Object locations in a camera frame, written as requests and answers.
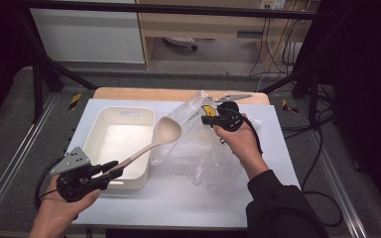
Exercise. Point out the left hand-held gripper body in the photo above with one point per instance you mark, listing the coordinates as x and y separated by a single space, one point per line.
72 162

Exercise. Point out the beige ladle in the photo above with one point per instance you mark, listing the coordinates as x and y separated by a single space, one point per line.
167 130

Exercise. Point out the wooden desk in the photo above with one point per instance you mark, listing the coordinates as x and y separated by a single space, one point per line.
191 24

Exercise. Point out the clear plastic bag yellow smiley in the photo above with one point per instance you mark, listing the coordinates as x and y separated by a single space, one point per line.
191 148

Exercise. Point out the white cabinet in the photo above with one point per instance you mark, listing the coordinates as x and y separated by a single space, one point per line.
86 36

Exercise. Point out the white power strip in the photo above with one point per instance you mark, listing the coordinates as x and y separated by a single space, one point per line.
273 4

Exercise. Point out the white plastic bin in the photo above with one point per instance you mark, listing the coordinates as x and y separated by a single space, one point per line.
119 139

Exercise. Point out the black metal stand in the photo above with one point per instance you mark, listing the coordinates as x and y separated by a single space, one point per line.
38 86
312 99

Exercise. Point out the grey chair base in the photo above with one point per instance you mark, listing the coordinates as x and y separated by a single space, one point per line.
180 41

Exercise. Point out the yellow black tape marker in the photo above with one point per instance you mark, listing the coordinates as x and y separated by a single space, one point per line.
289 106
75 101

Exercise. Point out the wooden table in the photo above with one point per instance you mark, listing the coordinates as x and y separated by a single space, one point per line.
145 94

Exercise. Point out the black metal frame bar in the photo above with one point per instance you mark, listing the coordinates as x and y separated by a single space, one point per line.
178 10

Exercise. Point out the person's left hand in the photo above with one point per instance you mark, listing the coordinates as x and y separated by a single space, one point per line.
56 214

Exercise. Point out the person's right hand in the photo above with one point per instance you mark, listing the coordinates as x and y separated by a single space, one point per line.
244 145

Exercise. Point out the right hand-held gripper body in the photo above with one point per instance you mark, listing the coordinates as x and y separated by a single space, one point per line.
231 115

